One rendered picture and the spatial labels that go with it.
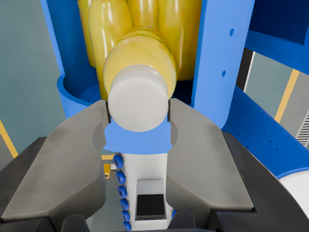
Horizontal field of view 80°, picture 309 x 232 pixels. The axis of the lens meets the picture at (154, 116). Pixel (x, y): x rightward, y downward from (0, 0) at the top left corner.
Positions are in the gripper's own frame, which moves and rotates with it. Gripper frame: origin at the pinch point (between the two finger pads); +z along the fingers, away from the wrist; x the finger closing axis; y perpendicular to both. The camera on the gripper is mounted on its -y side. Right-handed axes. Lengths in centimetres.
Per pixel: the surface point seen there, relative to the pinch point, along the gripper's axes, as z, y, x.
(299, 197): 25, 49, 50
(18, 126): 130, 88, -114
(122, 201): 33, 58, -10
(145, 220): 21, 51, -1
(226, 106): 10.9, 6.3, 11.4
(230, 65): 9.6, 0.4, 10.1
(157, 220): 21, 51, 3
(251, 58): 114, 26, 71
